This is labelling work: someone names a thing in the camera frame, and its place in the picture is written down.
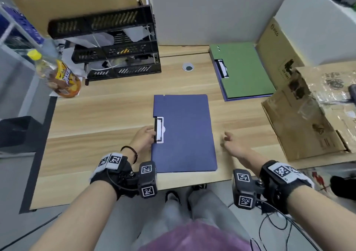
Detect person's left hand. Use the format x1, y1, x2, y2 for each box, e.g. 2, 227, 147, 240
133, 126, 157, 164

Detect person's right hand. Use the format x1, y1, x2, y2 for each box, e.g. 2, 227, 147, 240
222, 132, 263, 171

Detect blue clipboard folder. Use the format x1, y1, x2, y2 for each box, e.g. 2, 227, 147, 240
151, 94, 218, 173

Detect person's right forearm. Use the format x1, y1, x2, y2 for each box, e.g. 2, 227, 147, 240
286, 185, 356, 251

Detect person's left forearm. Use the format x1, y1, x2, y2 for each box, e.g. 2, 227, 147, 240
28, 179, 119, 251

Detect person's black shoe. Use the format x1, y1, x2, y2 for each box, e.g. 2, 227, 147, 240
186, 184, 207, 211
165, 190, 181, 206

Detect green clipboard folder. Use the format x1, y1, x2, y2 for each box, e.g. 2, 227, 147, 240
209, 42, 276, 102

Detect person's grey trousers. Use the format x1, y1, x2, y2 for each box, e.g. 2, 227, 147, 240
130, 189, 252, 251

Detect black three-tier file tray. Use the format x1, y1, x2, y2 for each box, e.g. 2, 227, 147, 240
47, 5, 162, 82

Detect open taped cardboard box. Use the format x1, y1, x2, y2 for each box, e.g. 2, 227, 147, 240
261, 61, 356, 162

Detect flat printed cardboard carton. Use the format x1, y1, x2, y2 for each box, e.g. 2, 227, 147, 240
255, 17, 306, 91

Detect white papers in tray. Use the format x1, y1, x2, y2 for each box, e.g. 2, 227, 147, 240
62, 26, 152, 77

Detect person's pink shirt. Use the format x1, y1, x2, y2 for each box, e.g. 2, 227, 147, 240
138, 221, 263, 251

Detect drink bottle with yellow cap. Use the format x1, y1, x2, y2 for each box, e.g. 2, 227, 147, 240
27, 49, 82, 98

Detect black bag on floor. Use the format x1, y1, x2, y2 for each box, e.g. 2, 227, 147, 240
330, 176, 356, 201

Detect black waste bin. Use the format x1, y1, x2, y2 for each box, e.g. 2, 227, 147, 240
0, 116, 44, 155

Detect blue plastic crate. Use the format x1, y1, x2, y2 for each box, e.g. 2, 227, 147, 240
0, 3, 45, 47

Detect black hair tie bracelet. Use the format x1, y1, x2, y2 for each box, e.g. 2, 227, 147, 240
120, 146, 138, 164

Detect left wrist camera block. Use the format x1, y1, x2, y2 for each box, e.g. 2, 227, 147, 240
126, 161, 158, 199

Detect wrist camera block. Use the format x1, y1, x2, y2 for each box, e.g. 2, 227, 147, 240
232, 169, 265, 210
126, 161, 158, 199

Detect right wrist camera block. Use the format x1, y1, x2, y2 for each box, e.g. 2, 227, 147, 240
232, 169, 265, 210

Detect left wrist strap with markers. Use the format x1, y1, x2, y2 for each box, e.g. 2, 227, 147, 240
89, 153, 133, 199

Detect wrist strap with markers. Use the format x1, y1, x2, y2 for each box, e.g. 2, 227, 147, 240
89, 153, 133, 199
259, 160, 315, 214

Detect black cable of left camera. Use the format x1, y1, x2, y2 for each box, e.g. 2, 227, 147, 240
106, 169, 139, 192

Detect right wrist strap with markers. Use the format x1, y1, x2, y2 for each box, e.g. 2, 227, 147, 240
259, 160, 315, 214

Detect black cables of right camera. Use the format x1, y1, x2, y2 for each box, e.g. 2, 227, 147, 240
250, 199, 323, 251

